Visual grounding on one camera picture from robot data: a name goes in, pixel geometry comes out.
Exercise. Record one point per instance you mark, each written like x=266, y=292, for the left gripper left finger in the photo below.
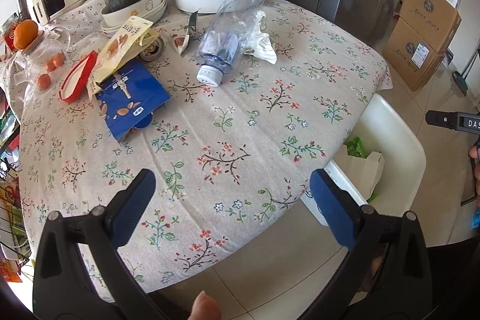
x=62, y=287

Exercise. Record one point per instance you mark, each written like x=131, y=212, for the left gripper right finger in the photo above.
x=386, y=272

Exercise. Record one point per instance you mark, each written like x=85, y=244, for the blue cardboard milk box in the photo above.
x=128, y=99

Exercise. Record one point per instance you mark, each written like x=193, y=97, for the clear plastic bottle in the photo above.
x=223, y=43

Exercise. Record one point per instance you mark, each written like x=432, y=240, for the white plastic trash bin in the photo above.
x=382, y=130

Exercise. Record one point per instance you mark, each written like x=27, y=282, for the person's right hand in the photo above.
x=474, y=155

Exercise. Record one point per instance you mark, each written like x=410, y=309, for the person's left hand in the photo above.
x=205, y=308

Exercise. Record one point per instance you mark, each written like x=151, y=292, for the lower cardboard box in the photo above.
x=411, y=56

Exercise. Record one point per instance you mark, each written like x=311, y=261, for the brown paper bag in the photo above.
x=363, y=172

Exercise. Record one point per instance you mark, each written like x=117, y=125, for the upper cardboard box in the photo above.
x=436, y=21

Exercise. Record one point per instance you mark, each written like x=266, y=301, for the green snack wrapper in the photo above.
x=355, y=148

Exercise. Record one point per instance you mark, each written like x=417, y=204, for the red rimmed lid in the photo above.
x=76, y=80

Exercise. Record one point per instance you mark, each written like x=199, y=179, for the crumpled pale green paper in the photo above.
x=258, y=43

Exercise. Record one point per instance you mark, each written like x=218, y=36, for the floral tablecloth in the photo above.
x=228, y=160

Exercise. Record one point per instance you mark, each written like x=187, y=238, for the clear jar with tomatoes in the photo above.
x=40, y=62

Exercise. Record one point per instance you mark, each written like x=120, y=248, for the red cartoon drink can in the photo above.
x=153, y=51

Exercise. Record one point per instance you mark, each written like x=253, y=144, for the large orange fruit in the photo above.
x=25, y=33

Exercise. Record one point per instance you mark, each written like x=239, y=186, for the yellow paper snack pouch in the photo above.
x=130, y=39

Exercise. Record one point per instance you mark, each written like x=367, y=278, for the torn black white wrapper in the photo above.
x=180, y=43

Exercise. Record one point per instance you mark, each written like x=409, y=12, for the white floral bowl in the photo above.
x=151, y=10

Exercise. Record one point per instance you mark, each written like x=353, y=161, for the wire storage rack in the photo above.
x=15, y=249

